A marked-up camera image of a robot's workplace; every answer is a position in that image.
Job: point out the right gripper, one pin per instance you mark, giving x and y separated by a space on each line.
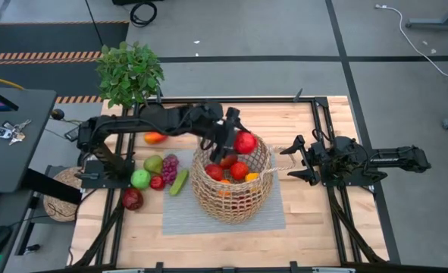
319 160

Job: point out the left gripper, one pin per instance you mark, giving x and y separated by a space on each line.
225 130

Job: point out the bright red pomegranate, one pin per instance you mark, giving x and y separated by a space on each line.
245 142

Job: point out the orange yellow peach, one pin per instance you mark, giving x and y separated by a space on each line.
229 162

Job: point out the glossy red apple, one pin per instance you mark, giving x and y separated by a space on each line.
214 172

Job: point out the orange fruit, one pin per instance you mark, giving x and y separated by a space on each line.
224 182

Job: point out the yellow bell pepper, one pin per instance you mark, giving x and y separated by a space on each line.
252 177

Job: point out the red orange mango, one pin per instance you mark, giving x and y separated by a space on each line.
153 139

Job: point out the green pear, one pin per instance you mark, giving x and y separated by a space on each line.
153 164

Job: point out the small red apple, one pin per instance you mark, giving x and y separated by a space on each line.
157 183

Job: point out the green apple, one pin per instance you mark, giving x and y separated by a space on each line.
140 179

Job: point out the dark red apple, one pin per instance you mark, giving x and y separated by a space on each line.
132 199

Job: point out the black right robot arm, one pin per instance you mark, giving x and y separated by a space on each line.
394 159

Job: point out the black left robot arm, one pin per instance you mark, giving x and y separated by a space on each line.
163 117

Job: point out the green cucumber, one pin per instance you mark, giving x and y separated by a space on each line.
179 182

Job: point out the purple grape bunch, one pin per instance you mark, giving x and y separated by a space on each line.
170 168

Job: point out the grey woven placemat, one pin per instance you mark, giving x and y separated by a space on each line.
182 218

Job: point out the green potted plant black pot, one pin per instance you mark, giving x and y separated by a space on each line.
129 76

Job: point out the black round knob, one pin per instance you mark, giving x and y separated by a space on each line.
58 114

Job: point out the round woven trivet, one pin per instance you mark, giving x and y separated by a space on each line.
58 210

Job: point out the black desk support bar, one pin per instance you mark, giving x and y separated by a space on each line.
49 186

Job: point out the grey metal furniture leg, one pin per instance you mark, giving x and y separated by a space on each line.
436 24

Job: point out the dark grey desk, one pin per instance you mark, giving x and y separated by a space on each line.
15 163

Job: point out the black hazard striped floor mat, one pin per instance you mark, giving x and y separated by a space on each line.
38 38

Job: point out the bunch of keys with fob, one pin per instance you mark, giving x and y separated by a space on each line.
2 132

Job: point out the black aluminium table frame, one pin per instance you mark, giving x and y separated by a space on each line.
269 100

